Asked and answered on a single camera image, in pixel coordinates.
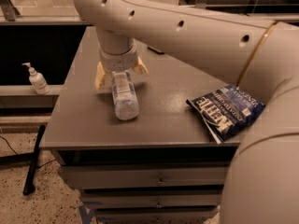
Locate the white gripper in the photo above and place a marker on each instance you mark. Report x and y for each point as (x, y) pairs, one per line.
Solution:
(118, 62)

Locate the clear plastic water bottle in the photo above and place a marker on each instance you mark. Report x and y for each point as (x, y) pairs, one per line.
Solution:
(124, 97)

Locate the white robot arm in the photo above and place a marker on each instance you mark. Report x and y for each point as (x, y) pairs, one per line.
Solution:
(261, 57)

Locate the white pump lotion bottle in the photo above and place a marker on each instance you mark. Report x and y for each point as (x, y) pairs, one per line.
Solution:
(37, 80)

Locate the grey drawer cabinet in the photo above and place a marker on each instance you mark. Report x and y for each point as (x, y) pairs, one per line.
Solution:
(161, 166)

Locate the blue Kettle chips bag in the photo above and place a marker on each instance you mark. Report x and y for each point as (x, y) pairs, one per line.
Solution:
(227, 111)

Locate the black floor stand leg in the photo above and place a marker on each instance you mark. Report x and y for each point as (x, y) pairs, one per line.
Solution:
(29, 186)

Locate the metal railing frame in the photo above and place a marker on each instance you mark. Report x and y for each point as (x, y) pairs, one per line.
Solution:
(37, 13)

